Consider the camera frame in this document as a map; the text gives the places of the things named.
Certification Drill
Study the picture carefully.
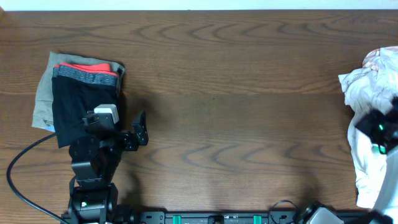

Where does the white t-shirt with pixel logo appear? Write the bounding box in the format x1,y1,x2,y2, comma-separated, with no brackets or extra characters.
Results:
338,66,397,208

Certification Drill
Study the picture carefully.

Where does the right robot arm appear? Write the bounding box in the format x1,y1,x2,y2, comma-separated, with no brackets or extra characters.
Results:
292,96,397,224

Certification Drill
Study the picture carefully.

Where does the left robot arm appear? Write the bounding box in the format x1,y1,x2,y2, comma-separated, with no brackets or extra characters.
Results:
63,111,149,224

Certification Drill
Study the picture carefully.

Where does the red white striped garment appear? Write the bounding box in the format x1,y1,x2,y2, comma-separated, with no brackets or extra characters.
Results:
363,46,397,71

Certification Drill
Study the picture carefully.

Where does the red folded garment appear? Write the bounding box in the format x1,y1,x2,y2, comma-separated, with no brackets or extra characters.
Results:
54,62,117,77

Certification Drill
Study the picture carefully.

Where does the black boxer shorts grey waistband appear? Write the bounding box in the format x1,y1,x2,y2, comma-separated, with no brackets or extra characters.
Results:
52,67,119,148

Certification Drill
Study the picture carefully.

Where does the khaki folded garment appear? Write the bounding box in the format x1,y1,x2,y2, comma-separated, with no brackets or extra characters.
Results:
32,52,126,132

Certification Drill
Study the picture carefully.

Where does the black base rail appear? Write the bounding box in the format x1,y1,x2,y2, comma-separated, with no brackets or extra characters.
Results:
60,211,373,224

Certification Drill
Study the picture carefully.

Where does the left black cable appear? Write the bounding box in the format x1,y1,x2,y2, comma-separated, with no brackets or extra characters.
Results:
6,121,85,224

